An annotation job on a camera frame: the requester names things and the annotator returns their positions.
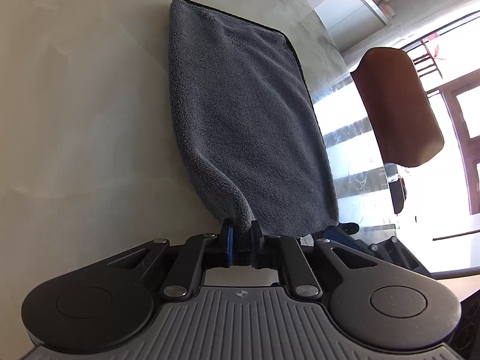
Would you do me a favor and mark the blue and grey microfibre towel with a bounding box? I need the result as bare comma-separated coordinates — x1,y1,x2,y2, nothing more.
168,0,338,237

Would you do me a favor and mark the brown leather chair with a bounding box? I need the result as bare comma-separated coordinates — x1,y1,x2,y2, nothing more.
352,47,444,167

